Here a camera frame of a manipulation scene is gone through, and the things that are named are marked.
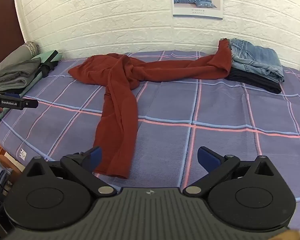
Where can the grey patterned pillow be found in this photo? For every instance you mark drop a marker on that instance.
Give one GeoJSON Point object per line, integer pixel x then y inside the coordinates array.
{"type": "Point", "coordinates": [25, 52]}

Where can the folded grey garment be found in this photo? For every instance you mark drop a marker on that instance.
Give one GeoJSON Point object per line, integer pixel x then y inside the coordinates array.
{"type": "Point", "coordinates": [19, 75]}

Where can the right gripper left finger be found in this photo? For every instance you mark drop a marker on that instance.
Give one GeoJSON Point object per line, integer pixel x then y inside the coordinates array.
{"type": "Point", "coordinates": [80, 166]}

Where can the green pillow with black strap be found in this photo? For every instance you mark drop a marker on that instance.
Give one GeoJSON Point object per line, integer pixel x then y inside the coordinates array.
{"type": "Point", "coordinates": [49, 61]}

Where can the dark brown headboard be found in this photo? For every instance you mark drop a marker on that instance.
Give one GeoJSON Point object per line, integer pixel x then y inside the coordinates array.
{"type": "Point", "coordinates": [11, 36]}

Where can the dark red pants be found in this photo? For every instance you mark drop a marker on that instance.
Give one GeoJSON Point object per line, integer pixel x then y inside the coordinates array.
{"type": "Point", "coordinates": [120, 75]}

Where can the folded black garment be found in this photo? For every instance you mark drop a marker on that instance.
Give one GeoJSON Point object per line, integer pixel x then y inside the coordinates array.
{"type": "Point", "coordinates": [254, 80]}

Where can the purple plaid bed sheet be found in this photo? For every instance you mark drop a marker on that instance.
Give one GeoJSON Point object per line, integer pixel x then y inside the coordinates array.
{"type": "Point", "coordinates": [175, 119]}

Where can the folded blue jeans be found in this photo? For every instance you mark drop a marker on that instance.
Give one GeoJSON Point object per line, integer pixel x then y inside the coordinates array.
{"type": "Point", "coordinates": [256, 59]}

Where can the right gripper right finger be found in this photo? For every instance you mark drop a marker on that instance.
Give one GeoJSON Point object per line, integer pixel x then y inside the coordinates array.
{"type": "Point", "coordinates": [218, 168]}

